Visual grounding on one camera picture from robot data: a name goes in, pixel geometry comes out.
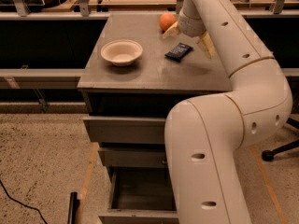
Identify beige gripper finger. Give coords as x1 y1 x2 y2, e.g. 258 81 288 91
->
197 31 215 59
163 22 180 38

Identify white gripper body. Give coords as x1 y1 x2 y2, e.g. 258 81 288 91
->
178 0 206 37

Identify dark blue rxbar wrapper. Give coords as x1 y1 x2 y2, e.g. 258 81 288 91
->
164 43 193 62

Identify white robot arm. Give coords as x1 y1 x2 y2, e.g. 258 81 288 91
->
164 0 292 224

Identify grey wooden drawer cabinet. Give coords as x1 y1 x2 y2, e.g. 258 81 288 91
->
77 13 233 224

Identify grey top drawer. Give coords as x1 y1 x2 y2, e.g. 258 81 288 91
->
83 116 165 145

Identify grey middle drawer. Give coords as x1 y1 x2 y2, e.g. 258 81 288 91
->
98 147 167 168

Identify grey open bottom drawer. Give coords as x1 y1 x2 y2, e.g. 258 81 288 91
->
99 167 179 224

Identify orange fruit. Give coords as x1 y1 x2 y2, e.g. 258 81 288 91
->
159 13 177 32

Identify white paper bowl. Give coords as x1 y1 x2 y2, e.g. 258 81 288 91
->
101 39 143 66

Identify black office chair base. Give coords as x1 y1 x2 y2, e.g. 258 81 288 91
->
261 117 299 162

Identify black bar on floor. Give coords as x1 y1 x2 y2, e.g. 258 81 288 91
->
67 192 78 224

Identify grey metal railing frame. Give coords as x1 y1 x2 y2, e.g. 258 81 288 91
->
0 0 299 113

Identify black floor cable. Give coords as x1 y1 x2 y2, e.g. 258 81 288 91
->
0 178 49 224

